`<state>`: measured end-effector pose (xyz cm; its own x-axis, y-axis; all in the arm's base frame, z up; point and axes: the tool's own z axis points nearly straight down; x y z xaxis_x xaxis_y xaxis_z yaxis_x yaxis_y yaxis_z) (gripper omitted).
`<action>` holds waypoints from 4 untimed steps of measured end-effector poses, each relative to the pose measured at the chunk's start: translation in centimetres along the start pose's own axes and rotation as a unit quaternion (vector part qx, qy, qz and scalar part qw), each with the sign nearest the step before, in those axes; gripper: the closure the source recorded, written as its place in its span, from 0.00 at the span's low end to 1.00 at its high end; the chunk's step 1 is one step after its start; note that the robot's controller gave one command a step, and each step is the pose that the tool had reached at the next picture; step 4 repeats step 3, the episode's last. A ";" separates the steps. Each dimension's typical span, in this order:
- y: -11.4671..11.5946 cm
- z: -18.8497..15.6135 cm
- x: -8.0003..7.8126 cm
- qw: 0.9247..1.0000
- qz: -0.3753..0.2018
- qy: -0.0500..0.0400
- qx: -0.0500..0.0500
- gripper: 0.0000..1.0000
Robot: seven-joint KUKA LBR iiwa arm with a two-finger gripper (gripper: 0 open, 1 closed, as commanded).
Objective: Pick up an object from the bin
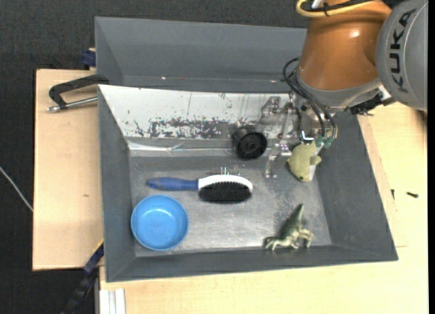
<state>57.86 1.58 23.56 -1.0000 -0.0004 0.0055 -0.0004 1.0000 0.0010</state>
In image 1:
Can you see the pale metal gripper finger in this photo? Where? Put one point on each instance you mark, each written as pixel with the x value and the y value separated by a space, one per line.
pixel 277 158
pixel 273 115

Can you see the green and beige plush toy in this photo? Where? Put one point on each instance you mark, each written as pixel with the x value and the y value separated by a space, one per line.
pixel 302 163

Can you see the black ribbed round spool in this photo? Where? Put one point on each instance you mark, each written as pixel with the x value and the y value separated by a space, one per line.
pixel 249 142

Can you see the blue and white brush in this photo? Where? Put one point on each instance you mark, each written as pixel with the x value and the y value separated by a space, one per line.
pixel 224 188

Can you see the green toy dinosaur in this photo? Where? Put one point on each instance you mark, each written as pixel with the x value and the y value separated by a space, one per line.
pixel 291 231

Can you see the grey metal bin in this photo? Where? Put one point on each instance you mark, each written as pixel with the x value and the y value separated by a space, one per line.
pixel 217 234

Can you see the small black screw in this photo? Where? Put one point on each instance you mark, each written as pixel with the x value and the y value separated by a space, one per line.
pixel 413 194

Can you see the blue bowl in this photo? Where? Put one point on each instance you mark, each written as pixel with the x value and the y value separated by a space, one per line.
pixel 159 222

